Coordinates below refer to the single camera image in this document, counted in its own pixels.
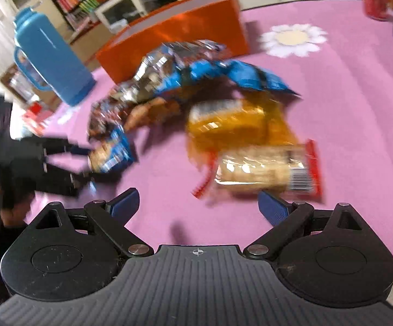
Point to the orange cardboard box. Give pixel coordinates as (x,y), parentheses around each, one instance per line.
(196,30)

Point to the yellow snack packet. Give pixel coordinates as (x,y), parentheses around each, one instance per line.
(230,125)

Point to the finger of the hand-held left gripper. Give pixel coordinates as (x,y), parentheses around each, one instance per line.
(65,148)
(69,180)

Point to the clear cracker packet red ends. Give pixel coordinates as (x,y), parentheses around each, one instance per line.
(261,171)

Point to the white glass door cabinet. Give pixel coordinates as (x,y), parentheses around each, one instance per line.
(121,8)

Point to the clear brown pastry packet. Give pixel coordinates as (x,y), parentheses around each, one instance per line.
(148,112)

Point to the silver blue snack packet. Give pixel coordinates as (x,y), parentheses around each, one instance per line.
(186,51)

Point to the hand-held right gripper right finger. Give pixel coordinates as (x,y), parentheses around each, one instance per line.
(274,210)

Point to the silver foil snack packet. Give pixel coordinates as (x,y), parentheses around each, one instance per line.
(138,81)

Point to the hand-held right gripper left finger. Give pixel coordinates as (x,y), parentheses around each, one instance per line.
(126,205)

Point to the dark brown snack packet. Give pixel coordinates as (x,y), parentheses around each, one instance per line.
(103,115)

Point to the bookshelf with books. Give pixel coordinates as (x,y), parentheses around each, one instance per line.
(77,3)

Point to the person's left hand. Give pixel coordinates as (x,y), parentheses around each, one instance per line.
(13,216)

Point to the blue thermos flask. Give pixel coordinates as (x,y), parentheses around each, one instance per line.
(50,61)

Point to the blue cookie packet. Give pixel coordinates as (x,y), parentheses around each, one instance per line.
(111,152)

